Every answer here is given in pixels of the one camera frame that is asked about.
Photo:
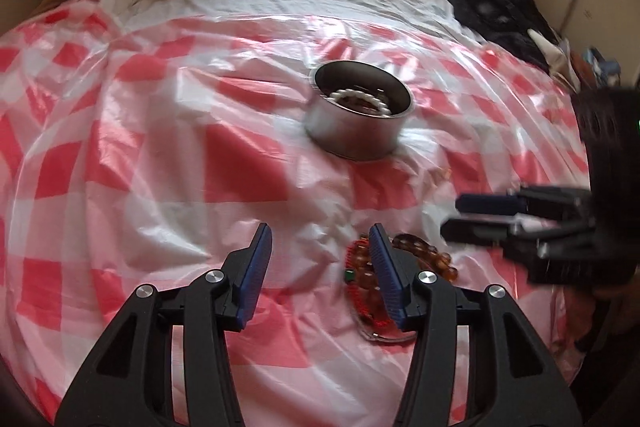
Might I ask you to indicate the red white checkered plastic sheet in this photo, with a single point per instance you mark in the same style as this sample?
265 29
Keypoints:
150 187

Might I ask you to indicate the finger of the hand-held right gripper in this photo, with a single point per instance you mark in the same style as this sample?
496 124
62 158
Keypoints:
487 204
475 229

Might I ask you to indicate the dark clothes pile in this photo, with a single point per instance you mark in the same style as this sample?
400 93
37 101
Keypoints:
495 12

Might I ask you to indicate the clear bangle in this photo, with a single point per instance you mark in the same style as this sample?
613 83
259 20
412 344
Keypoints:
385 337

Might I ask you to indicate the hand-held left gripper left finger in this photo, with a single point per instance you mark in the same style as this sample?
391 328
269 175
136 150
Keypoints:
255 277

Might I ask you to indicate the white cloth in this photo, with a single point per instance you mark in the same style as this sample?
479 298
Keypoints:
555 57

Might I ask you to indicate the round metal tin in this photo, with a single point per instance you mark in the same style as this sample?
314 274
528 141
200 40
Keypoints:
350 134

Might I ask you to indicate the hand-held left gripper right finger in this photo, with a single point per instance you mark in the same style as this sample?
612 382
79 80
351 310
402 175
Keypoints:
387 277

